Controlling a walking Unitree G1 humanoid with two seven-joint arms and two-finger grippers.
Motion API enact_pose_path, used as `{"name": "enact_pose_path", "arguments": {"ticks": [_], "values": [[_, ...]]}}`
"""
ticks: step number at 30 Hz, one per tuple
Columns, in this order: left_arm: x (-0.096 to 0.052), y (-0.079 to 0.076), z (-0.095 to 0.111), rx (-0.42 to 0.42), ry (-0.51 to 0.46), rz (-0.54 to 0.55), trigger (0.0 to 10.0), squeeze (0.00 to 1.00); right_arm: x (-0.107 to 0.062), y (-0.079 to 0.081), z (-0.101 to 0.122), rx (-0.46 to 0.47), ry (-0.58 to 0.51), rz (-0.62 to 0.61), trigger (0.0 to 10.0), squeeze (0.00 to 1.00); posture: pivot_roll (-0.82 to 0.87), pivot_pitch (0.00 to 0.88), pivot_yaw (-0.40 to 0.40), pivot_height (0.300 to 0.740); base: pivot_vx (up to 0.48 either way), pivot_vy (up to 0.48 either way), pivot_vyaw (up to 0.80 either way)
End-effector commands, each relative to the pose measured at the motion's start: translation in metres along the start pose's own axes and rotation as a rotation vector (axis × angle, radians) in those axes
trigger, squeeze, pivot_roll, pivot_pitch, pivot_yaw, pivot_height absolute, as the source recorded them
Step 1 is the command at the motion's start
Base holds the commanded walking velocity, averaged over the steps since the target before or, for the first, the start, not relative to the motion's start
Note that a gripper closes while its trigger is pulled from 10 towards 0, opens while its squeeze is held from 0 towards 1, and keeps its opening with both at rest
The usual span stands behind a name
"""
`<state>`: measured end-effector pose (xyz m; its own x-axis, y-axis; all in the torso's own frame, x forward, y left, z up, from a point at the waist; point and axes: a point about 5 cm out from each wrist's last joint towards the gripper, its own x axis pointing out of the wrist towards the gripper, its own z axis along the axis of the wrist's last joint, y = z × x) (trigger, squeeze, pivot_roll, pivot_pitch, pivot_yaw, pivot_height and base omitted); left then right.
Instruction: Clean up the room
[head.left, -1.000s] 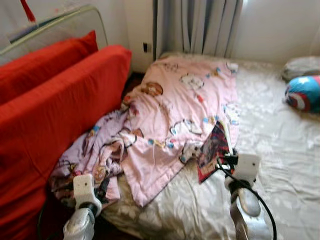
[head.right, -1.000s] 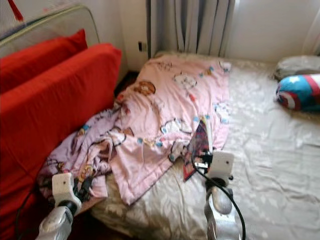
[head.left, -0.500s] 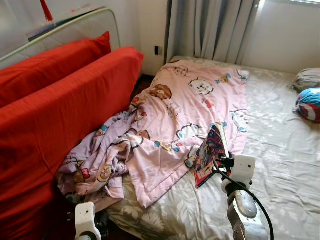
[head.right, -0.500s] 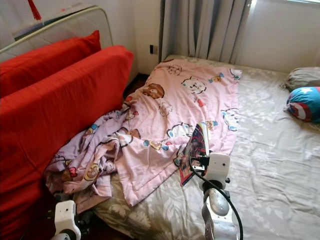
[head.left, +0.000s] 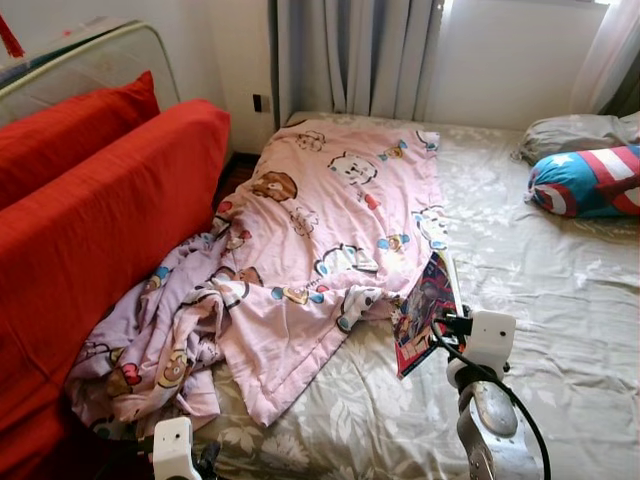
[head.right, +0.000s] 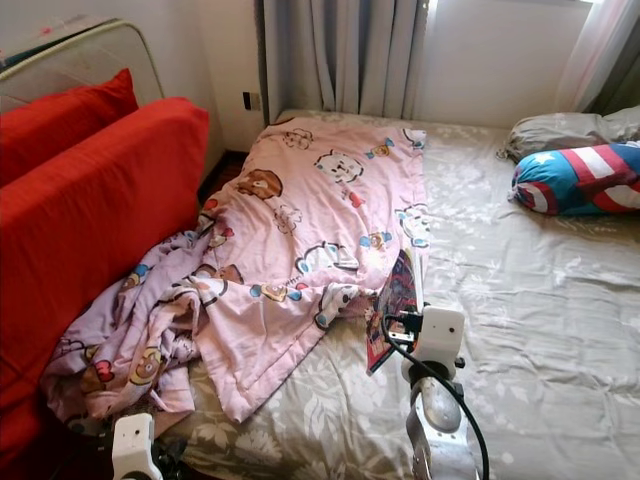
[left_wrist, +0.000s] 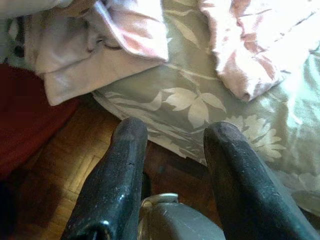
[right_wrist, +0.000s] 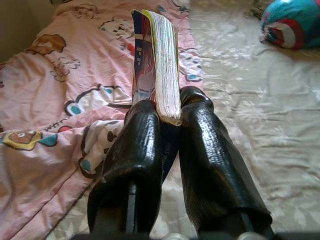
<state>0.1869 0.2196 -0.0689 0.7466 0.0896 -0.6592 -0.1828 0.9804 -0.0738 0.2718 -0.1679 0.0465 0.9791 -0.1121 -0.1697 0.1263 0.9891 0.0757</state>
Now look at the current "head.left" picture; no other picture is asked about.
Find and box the colourful comic magazine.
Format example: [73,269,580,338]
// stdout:
[392,250,464,379]

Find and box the bed with beige floral sheet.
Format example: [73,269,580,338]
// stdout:
[185,108,640,480]

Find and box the beige quilted bedspread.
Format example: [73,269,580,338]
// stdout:
[400,120,640,480]

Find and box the pink cartoon print blanket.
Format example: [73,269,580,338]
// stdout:
[65,118,453,441]

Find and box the red white blue star pillow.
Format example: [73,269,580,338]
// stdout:
[526,144,640,221]

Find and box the beige floral pillow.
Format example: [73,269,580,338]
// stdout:
[516,112,640,168]

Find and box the red long cushion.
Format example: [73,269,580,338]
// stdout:
[0,70,161,211]
[0,97,233,480]

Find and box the grey pleated curtain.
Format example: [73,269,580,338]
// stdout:
[568,0,640,113]
[275,0,446,126]

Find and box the red hanging tassel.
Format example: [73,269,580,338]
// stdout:
[0,10,26,61]

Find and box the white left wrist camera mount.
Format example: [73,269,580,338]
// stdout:
[151,416,197,480]

